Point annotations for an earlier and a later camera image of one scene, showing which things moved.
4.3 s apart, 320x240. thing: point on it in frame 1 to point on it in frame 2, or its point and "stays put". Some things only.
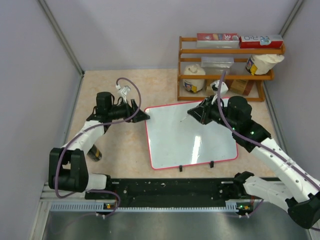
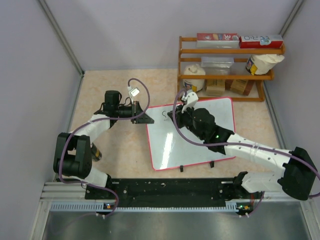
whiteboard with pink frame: [177, 138] stays put
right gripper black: [201, 113] to [179, 116]
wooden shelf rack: [226, 77] stays put
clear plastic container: [217, 65] stays put
